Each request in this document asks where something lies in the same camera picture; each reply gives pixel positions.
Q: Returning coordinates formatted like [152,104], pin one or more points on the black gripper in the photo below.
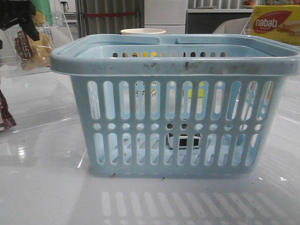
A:
[13,12]

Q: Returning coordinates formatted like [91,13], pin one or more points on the packaged bread clear wrapper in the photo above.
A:
[33,54]

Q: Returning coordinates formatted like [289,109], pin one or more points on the light blue plastic basket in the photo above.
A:
[131,91]

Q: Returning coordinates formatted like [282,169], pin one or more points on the green cartoon snack can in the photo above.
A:
[43,13]

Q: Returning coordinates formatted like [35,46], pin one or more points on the clear acrylic shelf left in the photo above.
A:
[10,62]

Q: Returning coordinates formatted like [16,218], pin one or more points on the dark red snack packet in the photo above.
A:
[6,119]

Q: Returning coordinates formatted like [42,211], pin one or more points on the white paper cup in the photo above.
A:
[142,31]

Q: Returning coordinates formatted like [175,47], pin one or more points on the white cabinet background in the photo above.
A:
[169,15]

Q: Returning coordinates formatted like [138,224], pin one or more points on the yellow nabati wafer box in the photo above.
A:
[276,23]

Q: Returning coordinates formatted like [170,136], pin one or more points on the clear acrylic stand right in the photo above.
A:
[246,25]

